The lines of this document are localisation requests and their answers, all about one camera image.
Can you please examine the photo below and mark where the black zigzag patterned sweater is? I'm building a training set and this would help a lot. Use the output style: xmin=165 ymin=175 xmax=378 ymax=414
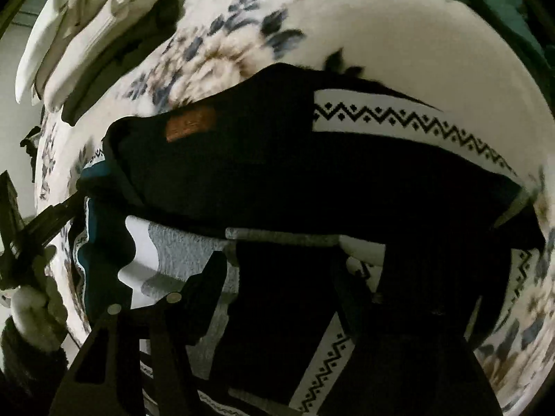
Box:
xmin=69 ymin=63 xmax=548 ymax=416

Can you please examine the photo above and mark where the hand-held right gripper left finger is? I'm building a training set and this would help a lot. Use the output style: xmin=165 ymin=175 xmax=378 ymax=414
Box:
xmin=49 ymin=251 xmax=240 ymax=416

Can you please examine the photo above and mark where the person's left forearm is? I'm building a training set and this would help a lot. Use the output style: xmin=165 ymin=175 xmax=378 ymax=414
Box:
xmin=0 ymin=324 xmax=72 ymax=416

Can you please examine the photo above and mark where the pile of white clothes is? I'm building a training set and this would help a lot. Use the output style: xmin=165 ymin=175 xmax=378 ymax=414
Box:
xmin=15 ymin=0 xmax=175 ymax=112

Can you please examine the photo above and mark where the person's left hand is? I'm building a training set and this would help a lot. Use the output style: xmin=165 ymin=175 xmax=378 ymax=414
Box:
xmin=8 ymin=269 xmax=68 ymax=353

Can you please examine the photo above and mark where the floral cream blanket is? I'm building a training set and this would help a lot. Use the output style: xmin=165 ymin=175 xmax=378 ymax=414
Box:
xmin=34 ymin=0 xmax=555 ymax=416

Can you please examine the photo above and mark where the dark green cloth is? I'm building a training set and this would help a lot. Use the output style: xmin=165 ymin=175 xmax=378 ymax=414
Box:
xmin=410 ymin=0 xmax=552 ymax=96

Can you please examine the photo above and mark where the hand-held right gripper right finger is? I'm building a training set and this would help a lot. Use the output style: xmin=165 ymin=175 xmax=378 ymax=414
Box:
xmin=320 ymin=247 xmax=500 ymax=416

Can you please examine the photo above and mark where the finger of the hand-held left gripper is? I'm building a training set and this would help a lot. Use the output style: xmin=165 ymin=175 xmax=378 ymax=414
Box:
xmin=30 ymin=191 xmax=86 ymax=243

